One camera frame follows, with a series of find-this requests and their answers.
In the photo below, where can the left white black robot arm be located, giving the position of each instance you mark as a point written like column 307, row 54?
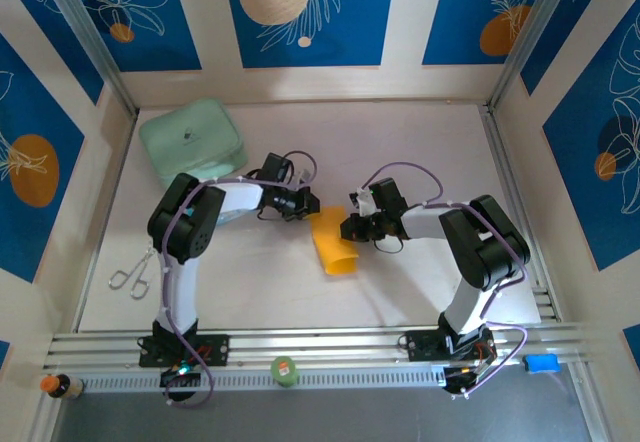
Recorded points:
column 180, row 292

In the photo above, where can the small blue box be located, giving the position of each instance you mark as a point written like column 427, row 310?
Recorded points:
column 540, row 363

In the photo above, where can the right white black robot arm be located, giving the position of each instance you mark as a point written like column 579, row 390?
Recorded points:
column 467, row 307

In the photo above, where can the orange paper sheet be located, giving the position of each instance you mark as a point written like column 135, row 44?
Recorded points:
column 330, row 247

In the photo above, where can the brown bottle with orange cap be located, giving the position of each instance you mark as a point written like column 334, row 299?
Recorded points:
column 60, row 386

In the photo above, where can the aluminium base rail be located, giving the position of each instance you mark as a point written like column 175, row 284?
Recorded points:
column 320, row 344

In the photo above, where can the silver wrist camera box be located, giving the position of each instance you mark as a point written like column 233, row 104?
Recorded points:
column 364, row 202
column 305, row 180

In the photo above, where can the green tape roll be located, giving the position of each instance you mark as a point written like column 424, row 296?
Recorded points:
column 284, row 369

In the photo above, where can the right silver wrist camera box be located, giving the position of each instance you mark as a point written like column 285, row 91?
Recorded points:
column 364, row 202

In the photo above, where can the aluminium side rail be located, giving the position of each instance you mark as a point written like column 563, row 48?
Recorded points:
column 512, row 187
column 113, row 187

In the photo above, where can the metal scissors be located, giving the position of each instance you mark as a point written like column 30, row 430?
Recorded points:
column 148, row 254

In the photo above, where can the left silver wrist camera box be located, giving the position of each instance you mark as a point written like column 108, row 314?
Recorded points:
column 305, row 180

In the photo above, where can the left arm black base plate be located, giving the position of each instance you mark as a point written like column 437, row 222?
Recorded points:
column 215, row 349

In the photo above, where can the mint green medicine bag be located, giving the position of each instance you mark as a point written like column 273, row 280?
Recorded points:
column 190, row 137

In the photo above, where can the aluminium frame post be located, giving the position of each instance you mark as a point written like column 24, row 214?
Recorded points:
column 89, row 37
column 527, row 37

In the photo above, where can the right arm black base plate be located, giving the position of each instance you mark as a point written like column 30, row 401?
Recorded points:
column 420, row 344

